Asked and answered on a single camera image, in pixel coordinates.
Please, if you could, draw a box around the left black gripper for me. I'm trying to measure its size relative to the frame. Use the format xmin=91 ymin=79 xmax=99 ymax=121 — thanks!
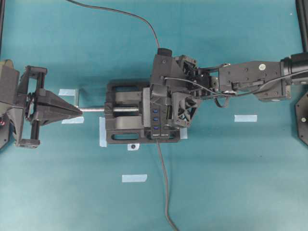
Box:
xmin=7 ymin=65 xmax=82 ymax=148

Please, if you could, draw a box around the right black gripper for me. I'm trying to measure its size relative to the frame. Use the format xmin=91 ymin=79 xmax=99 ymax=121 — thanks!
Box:
xmin=150 ymin=54 xmax=219 ymax=128

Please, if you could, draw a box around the black USB plug cable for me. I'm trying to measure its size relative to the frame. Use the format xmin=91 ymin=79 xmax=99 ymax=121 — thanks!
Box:
xmin=67 ymin=0 xmax=161 ymax=50

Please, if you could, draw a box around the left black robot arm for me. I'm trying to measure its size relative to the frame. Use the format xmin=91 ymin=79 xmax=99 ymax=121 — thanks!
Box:
xmin=0 ymin=59 xmax=82 ymax=149

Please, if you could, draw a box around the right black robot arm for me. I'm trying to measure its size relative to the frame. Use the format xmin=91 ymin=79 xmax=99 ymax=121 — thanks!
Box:
xmin=150 ymin=50 xmax=308 ymax=131

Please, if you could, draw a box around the black multi-port USB hub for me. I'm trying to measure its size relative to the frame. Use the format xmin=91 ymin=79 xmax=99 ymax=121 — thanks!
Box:
xmin=150 ymin=103 xmax=170 ymax=142

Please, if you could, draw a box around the blue tape top left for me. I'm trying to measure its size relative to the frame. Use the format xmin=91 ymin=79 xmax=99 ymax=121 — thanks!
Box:
xmin=58 ymin=89 xmax=76 ymax=96

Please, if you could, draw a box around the blue tape under fingertip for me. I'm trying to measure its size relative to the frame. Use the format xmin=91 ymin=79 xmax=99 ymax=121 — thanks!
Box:
xmin=62 ymin=116 xmax=84 ymax=124

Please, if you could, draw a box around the blue tape vise right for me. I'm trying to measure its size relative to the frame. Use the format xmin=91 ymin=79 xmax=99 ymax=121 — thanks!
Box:
xmin=180 ymin=128 xmax=188 ymax=140

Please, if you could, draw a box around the blue tape vise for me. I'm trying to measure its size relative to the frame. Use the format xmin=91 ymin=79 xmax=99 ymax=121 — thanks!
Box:
xmin=180 ymin=128 xmax=188 ymax=140
xmin=99 ymin=117 xmax=107 ymax=147

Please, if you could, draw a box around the black bench vise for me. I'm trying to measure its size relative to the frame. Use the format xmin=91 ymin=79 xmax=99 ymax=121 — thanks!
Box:
xmin=75 ymin=80 xmax=180 ymax=144

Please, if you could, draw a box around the blue tape vise left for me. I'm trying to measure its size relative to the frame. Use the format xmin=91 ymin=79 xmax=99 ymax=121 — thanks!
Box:
xmin=99 ymin=117 xmax=107 ymax=147

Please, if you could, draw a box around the blue tape right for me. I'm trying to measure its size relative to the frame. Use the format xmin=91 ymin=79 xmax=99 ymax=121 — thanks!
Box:
xmin=234 ymin=115 xmax=257 ymax=123

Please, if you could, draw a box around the blue tape bottom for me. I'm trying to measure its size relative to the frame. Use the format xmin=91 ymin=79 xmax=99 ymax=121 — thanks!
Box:
xmin=122 ymin=174 xmax=148 ymax=183

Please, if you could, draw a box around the grey hub power cable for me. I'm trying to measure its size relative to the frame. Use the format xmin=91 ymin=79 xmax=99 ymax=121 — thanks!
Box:
xmin=155 ymin=139 xmax=179 ymax=231

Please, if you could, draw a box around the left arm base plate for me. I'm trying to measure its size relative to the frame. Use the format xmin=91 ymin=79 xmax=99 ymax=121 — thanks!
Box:
xmin=0 ymin=115 xmax=10 ymax=149

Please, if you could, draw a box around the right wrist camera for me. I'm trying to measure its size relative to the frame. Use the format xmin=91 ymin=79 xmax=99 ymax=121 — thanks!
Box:
xmin=157 ymin=48 xmax=172 ymax=57

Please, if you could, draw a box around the black frame rail left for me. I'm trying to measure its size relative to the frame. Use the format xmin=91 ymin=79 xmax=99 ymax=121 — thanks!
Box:
xmin=0 ymin=0 xmax=6 ymax=48

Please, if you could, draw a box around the black frame rail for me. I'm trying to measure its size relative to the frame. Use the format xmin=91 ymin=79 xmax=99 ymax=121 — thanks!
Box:
xmin=0 ymin=0 xmax=6 ymax=48
xmin=295 ymin=0 xmax=308 ymax=52

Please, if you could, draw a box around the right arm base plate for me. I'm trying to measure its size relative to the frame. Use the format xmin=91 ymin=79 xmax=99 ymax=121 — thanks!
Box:
xmin=295 ymin=92 xmax=308 ymax=145

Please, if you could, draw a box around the black frame rail right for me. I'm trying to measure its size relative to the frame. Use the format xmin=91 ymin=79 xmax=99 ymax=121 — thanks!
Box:
xmin=295 ymin=0 xmax=308 ymax=52

